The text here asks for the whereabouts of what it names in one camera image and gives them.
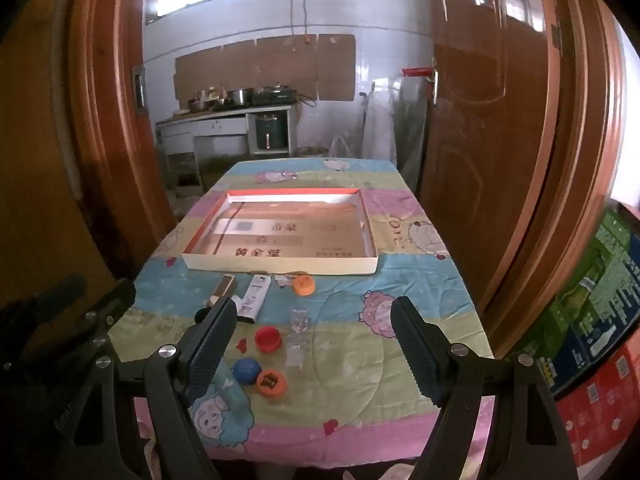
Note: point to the wooden door frame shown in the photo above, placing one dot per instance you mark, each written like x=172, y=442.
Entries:
x=110, y=135

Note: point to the white kitchen counter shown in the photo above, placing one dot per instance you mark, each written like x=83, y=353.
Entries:
x=210, y=127

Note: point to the green air fryer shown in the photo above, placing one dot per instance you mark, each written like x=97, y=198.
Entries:
x=271, y=131

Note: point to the red bottle cap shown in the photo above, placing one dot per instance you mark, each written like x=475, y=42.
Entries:
x=267, y=339

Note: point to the red paper strip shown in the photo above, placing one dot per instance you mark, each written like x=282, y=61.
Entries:
x=417, y=71

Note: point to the blue carton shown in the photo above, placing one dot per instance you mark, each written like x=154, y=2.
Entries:
x=595, y=355

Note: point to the small clear plastic bag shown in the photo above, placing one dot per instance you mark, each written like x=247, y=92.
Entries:
x=339, y=147

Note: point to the black bottle cap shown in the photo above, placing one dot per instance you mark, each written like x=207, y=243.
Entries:
x=201, y=316

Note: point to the light blue tube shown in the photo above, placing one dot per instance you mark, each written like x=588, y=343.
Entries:
x=232, y=394

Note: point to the round basket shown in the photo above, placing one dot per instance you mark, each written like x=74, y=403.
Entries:
x=311, y=152

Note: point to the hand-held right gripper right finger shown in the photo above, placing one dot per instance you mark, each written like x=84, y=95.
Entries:
x=419, y=355

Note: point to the red carton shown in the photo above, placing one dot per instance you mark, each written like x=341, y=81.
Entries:
x=605, y=405

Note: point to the steel pot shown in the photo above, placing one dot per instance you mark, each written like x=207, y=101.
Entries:
x=240, y=96

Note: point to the black gas stove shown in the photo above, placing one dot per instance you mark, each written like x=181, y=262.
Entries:
x=275, y=96

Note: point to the white plastic bag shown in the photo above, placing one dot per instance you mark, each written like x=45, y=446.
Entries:
x=377, y=125

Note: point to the blue bottle cap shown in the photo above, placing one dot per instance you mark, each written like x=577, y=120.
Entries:
x=246, y=371

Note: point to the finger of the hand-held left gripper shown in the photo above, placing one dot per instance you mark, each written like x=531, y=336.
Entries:
x=60, y=290
x=112, y=302

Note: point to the cardboard sheet on wall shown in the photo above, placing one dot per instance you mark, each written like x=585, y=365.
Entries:
x=280, y=67

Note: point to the metal pan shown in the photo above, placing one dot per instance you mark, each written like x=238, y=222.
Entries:
x=202, y=105

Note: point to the clear plastic wrapped panel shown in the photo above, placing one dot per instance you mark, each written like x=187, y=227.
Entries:
x=410, y=130

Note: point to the shallow cardboard box tray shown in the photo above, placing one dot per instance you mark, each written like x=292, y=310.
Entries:
x=280, y=232

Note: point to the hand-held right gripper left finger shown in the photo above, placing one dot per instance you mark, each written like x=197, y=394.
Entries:
x=210, y=352

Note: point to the cartoon printed tablecloth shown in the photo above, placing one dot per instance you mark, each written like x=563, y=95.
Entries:
x=350, y=320

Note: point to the plain orange bottle cap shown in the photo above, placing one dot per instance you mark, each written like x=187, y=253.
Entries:
x=303, y=285

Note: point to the small white box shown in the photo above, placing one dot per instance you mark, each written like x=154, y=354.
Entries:
x=255, y=296

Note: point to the orange cap with black print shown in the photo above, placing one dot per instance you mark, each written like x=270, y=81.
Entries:
x=272, y=385

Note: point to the brown wooden door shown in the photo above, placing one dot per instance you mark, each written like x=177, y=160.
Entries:
x=480, y=160

